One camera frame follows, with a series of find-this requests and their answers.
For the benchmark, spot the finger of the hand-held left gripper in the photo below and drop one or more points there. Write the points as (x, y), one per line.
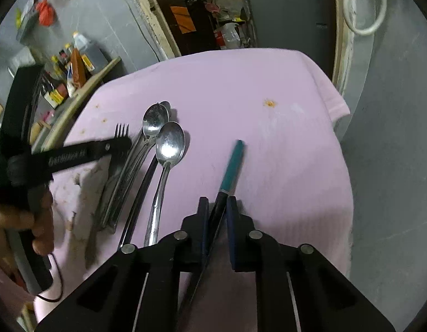
(78, 154)

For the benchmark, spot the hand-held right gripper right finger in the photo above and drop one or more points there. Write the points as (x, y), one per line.
(234, 238)

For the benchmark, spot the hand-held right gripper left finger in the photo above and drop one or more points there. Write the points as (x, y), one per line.
(203, 223)

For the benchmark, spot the metal fork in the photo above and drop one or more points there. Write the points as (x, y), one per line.
(121, 132)

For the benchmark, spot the black chopstick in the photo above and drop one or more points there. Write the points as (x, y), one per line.
(140, 197)

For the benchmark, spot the large metal spoon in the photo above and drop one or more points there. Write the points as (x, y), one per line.
(170, 145)

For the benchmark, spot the person's left hand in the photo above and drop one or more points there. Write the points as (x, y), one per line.
(44, 228)

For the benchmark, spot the small yellow label bottle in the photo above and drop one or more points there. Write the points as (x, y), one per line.
(54, 96)

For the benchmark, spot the brown sauce bottle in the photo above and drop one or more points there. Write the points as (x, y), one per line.
(77, 71)

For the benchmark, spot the wooden shelf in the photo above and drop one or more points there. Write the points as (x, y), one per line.
(85, 86)

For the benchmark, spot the dark jug with yellow label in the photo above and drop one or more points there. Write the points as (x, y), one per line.
(92, 50)

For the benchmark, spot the red plastic bag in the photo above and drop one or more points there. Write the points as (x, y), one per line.
(46, 13)

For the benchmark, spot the pink cloth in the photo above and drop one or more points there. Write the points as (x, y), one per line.
(234, 93)

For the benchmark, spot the orange board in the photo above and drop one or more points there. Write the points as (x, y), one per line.
(182, 19)

